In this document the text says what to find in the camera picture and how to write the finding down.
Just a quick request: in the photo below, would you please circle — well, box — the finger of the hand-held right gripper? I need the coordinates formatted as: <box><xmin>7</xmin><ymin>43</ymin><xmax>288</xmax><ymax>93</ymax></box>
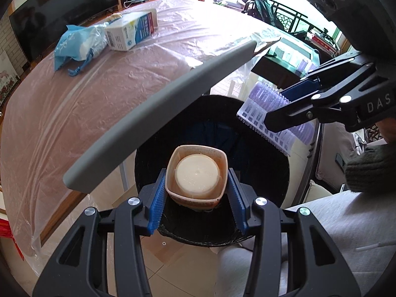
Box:
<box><xmin>264</xmin><ymin>65</ymin><xmax>387</xmax><ymax>132</ymax></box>
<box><xmin>280</xmin><ymin>52</ymin><xmax>375</xmax><ymax>102</ymax></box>

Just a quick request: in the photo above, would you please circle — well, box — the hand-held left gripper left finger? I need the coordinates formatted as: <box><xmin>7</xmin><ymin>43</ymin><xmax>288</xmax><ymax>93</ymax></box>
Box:
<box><xmin>32</xmin><ymin>169</ymin><xmax>168</xmax><ymax>297</ymax></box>

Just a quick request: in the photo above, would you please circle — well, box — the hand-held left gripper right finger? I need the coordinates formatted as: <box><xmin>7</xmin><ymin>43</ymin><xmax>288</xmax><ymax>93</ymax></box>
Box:
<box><xmin>227</xmin><ymin>168</ymin><xmax>362</xmax><ymax>297</ymax></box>

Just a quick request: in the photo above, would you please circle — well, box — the purple ribbed plastic tray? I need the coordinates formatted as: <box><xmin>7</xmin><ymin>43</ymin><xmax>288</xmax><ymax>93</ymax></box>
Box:
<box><xmin>237</xmin><ymin>81</ymin><xmax>314</xmax><ymax>157</ymax></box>

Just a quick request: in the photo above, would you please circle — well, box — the black woven trash bin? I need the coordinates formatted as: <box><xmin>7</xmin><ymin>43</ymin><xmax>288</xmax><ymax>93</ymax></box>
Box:
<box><xmin>134</xmin><ymin>95</ymin><xmax>291</xmax><ymax>247</ymax></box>

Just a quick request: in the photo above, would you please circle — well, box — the yellowish plastic cup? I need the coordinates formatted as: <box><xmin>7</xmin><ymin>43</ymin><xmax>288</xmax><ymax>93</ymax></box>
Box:
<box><xmin>165</xmin><ymin>144</ymin><xmax>229</xmax><ymax>211</ymax></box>

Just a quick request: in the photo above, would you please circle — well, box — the person's right forearm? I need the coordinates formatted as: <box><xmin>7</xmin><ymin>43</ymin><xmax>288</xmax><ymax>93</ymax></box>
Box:
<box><xmin>344</xmin><ymin>144</ymin><xmax>396</xmax><ymax>192</ymax></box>

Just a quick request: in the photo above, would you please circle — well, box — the dark glass top side table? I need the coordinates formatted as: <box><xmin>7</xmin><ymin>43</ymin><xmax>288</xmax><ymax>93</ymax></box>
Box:
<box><xmin>252</xmin><ymin>34</ymin><xmax>319</xmax><ymax>90</ymax></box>

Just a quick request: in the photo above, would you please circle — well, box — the stack of books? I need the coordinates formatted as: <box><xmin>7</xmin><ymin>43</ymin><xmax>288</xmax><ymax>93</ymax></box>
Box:
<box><xmin>309</xmin><ymin>28</ymin><xmax>338</xmax><ymax>53</ymax></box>

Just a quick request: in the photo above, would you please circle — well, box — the cream sofa cushion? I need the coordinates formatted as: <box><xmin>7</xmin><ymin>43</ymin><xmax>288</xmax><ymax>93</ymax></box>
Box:
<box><xmin>303</xmin><ymin>121</ymin><xmax>356</xmax><ymax>201</ymax></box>

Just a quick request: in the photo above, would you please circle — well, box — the black carved wooden chair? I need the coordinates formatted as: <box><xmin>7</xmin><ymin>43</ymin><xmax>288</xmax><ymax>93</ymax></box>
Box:
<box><xmin>268</xmin><ymin>0</ymin><xmax>313</xmax><ymax>33</ymax></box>

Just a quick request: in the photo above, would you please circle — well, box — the black stroller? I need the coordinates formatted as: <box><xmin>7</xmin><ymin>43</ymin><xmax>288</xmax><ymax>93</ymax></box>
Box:
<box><xmin>241</xmin><ymin>0</ymin><xmax>274</xmax><ymax>27</ymax></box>

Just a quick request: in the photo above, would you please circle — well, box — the table with plastic cover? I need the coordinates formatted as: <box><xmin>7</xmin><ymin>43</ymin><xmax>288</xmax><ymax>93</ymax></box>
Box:
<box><xmin>0</xmin><ymin>0</ymin><xmax>280</xmax><ymax>257</ymax></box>

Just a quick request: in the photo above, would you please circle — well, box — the person's grey trouser leg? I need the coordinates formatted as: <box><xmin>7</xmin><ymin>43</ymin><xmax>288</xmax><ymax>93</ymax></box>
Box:
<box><xmin>213</xmin><ymin>189</ymin><xmax>396</xmax><ymax>297</ymax></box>

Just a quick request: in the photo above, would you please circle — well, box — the red cloth strip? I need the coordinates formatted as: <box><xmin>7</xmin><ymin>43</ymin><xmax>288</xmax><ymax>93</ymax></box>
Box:
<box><xmin>0</xmin><ymin>218</ymin><xmax>25</xmax><ymax>260</ymax></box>

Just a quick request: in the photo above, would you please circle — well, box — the white and blue medicine box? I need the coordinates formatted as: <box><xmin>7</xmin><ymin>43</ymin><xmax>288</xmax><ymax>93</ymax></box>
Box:
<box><xmin>104</xmin><ymin>10</ymin><xmax>159</xmax><ymax>52</ymax></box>

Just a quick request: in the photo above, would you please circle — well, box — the blue plastic wipes packet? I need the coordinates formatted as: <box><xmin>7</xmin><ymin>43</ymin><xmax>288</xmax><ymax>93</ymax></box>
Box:
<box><xmin>54</xmin><ymin>23</ymin><xmax>109</xmax><ymax>76</ymax></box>

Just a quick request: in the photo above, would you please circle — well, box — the red flower picture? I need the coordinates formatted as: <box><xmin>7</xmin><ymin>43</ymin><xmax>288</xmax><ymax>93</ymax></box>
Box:
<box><xmin>0</xmin><ymin>51</ymin><xmax>21</xmax><ymax>106</ymax></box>

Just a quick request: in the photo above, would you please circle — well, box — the black flat screen television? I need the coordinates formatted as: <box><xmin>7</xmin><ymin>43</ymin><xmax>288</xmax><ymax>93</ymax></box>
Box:
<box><xmin>9</xmin><ymin>0</ymin><xmax>120</xmax><ymax>64</ymax></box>

